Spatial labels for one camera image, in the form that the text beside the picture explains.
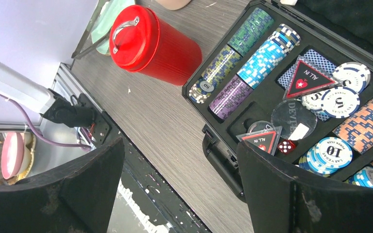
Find red round lid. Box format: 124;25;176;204
109;5;160;72

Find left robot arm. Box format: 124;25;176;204
0;62;96;128

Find black poker chip case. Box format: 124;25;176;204
182;0;373;202

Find pale green plate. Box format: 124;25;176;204
91;0;136;43

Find red cylindrical container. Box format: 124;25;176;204
124;12;203;86

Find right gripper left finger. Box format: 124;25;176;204
0;138;125;233

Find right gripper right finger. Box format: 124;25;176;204
237;142;373;233

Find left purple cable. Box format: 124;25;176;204
0;84;92;152

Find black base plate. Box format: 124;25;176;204
78;94;211;233

